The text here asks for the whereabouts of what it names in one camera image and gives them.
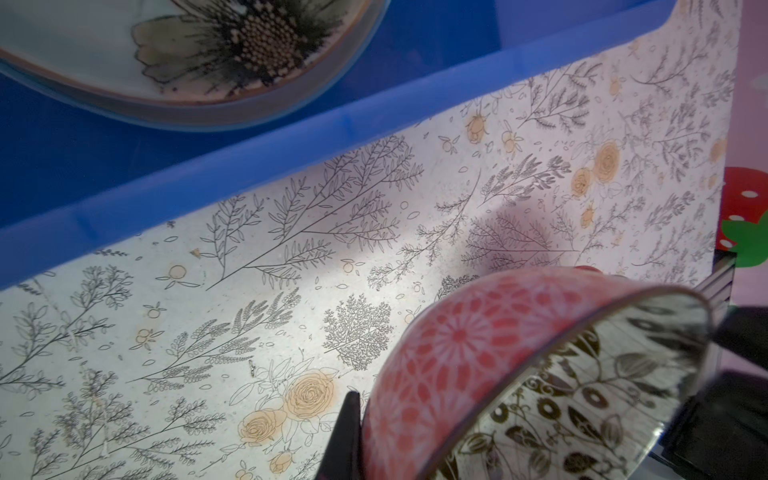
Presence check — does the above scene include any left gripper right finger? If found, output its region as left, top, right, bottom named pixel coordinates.
left=661, top=306, right=767, bottom=479

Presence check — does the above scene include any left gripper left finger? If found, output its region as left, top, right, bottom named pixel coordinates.
left=315, top=391, right=363, bottom=480

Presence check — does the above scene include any green flower plate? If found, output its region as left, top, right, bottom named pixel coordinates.
left=1, top=1, right=388, bottom=131

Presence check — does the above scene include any blue plastic bin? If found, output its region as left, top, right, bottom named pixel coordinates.
left=1, top=1, right=674, bottom=288

